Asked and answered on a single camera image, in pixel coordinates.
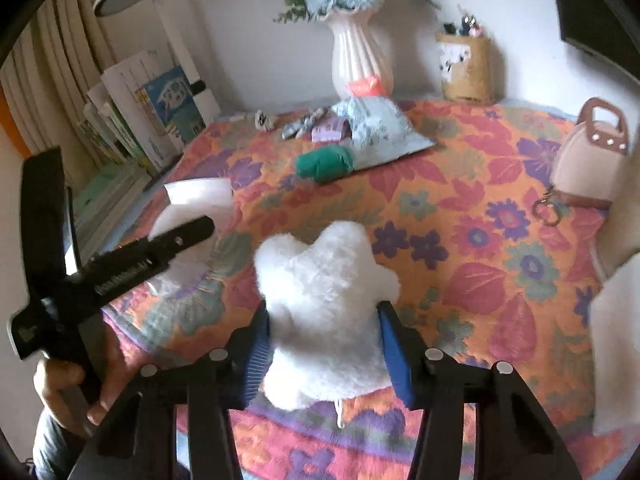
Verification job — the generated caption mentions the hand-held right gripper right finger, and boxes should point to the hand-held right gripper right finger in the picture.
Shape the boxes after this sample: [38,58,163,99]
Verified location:
[375,301,583,480]

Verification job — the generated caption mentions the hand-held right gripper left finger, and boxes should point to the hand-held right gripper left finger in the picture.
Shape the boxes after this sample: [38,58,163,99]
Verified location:
[67,305,273,480]

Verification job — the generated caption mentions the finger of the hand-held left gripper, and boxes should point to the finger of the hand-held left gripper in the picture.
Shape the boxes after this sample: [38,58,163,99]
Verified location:
[149,216,217,272]

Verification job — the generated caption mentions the white plastic bag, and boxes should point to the white plastic bag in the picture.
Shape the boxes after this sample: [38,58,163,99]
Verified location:
[147,176,236,296]

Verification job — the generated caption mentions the white plush toy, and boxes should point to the white plush toy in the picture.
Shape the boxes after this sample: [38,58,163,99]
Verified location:
[252,220,403,411]

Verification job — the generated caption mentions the green cloth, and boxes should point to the green cloth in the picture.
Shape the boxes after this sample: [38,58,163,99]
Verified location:
[294,144,357,184]

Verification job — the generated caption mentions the purple wet wipe packet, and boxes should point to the purple wet wipe packet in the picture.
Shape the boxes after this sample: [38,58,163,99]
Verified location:
[311,119,351,143]

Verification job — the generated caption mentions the person's left hand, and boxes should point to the person's left hand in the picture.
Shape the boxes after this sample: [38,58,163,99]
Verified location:
[32,337,131,428]

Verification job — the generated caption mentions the row of books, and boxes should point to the row of books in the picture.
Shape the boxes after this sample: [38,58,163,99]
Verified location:
[70,50,208,261]

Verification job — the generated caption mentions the floral woven blanket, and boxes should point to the floral woven blanket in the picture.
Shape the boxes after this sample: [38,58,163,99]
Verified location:
[102,97,621,480]

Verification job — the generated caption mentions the plaid bow hair clip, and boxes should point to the plaid bow hair clip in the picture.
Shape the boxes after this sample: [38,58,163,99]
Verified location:
[282,107,331,140]

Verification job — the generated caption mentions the beige curtain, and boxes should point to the beige curtain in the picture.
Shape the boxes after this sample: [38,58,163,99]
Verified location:
[0,0,116,181]

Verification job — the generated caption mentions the blue tissue packet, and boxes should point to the blue tissue packet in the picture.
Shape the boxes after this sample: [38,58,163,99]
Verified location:
[330,96,436,166]

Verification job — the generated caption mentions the white fabric sheet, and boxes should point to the white fabric sheet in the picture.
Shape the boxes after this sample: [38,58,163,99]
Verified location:
[587,252,640,436]

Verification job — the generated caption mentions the metal keyring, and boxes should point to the metal keyring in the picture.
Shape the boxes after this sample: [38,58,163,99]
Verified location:
[531,186,563,223]

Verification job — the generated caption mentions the orange tissue pack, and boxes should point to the orange tissue pack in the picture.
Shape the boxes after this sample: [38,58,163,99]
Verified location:
[348,76,388,98]

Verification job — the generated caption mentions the white ribbed vase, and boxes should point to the white ribbed vase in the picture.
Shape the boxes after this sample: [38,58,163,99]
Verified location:
[327,7,396,101]

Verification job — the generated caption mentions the pink mini backpack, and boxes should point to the pink mini backpack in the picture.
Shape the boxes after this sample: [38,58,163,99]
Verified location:
[549,97,631,211]

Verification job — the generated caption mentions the brown paper pen holder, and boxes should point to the brown paper pen holder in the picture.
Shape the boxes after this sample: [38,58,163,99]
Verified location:
[435,32,493,106]

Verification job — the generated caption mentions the black wall television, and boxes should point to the black wall television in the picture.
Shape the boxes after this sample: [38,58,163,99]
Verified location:
[542,0,640,83]

